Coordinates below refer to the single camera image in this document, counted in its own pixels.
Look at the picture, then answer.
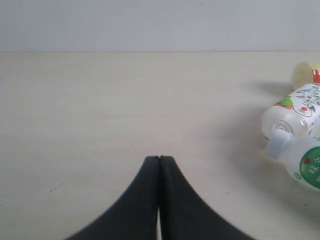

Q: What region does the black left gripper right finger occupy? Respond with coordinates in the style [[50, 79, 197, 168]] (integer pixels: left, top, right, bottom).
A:
[[159, 156, 252, 240]]

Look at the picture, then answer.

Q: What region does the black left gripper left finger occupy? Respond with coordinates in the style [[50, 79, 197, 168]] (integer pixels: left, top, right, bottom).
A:
[[68, 156, 160, 240]]

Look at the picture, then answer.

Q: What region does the clear bottle green label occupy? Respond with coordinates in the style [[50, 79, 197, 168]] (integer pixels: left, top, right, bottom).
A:
[[265, 129, 320, 192]]

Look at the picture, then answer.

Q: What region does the clear bottle floral white label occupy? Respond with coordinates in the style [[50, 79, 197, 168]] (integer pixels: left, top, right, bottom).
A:
[[261, 83, 320, 139]]

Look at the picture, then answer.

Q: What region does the yellow juice bottle red cap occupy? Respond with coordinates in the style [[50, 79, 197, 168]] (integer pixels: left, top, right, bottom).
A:
[[291, 61, 320, 90]]

